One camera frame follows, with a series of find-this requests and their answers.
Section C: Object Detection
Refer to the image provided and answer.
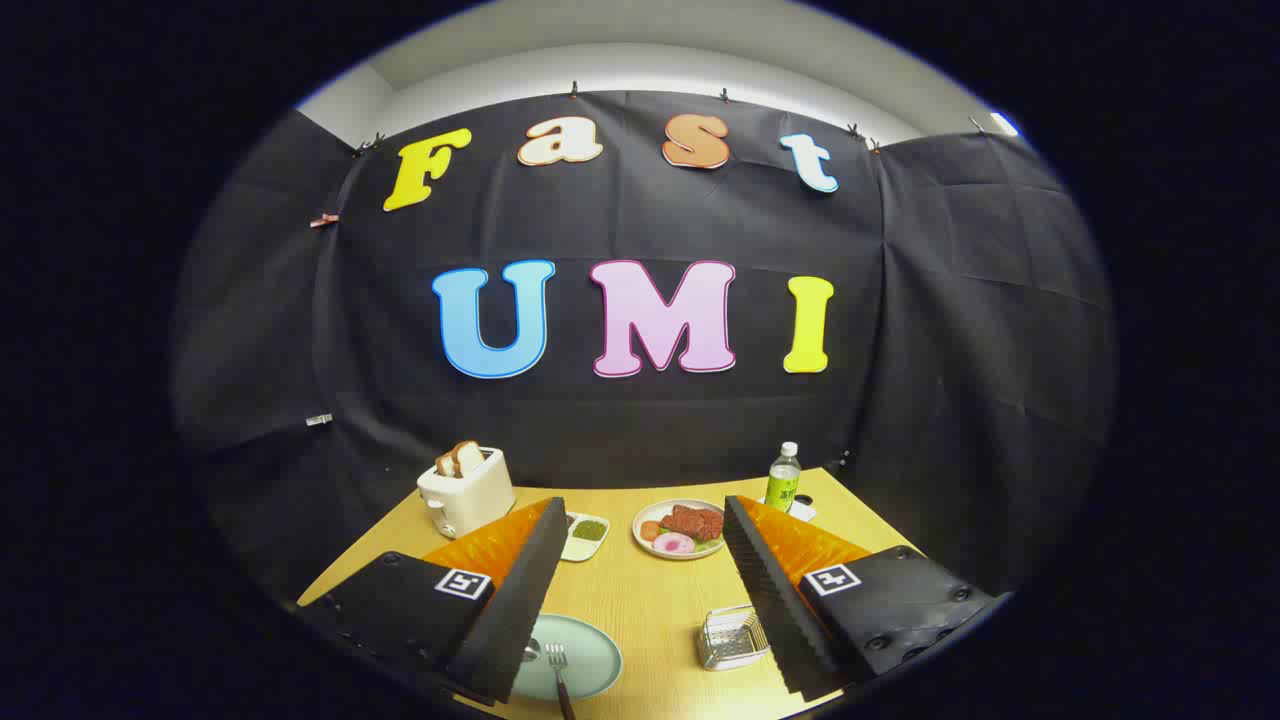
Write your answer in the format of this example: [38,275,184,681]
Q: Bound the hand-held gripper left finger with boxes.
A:
[298,496,569,707]

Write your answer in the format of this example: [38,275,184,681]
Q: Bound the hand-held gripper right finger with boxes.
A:
[722,494,1003,703]

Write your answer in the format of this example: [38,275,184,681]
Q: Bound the dark-handled metal fork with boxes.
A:
[545,643,579,720]

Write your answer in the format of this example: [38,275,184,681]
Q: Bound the square metal drain basket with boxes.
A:
[697,604,772,672]

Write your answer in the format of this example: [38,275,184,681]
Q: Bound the white divided condiment dish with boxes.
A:
[560,512,611,563]

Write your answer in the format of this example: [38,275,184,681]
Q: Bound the pale green round plate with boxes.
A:
[510,613,623,702]

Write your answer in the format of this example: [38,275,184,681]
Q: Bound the cream white toaster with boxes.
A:
[417,447,516,541]

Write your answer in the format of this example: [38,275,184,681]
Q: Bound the red-brown meat pieces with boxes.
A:
[660,505,724,542]

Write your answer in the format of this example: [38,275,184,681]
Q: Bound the green label drink bottle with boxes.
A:
[765,441,803,513]

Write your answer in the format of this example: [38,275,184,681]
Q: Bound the white round food plate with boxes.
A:
[632,499,728,561]

